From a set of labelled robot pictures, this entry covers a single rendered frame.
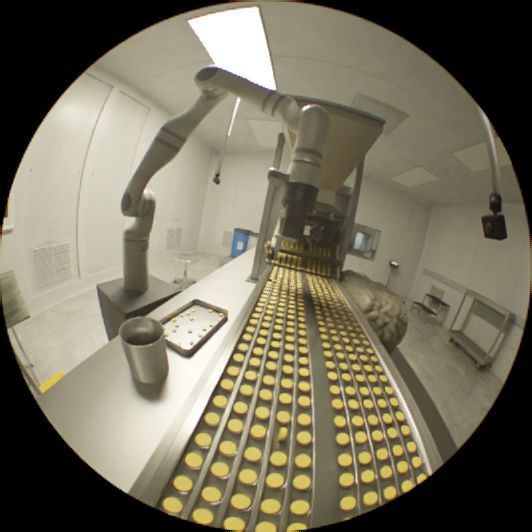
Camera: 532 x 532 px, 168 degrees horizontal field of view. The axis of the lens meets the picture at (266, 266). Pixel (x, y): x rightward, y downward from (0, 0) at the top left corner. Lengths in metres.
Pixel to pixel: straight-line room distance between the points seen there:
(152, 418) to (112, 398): 0.08
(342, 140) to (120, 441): 0.85
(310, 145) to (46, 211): 2.32
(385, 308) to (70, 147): 2.67
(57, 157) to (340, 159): 2.42
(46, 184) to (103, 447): 2.25
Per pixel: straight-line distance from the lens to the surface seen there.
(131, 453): 0.31
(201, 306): 0.57
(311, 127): 0.42
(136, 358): 0.31
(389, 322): 0.44
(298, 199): 0.37
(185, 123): 0.55
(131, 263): 0.61
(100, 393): 0.37
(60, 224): 2.42
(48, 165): 2.38
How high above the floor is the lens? 1.08
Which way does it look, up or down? 14 degrees down
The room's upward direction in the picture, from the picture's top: 11 degrees clockwise
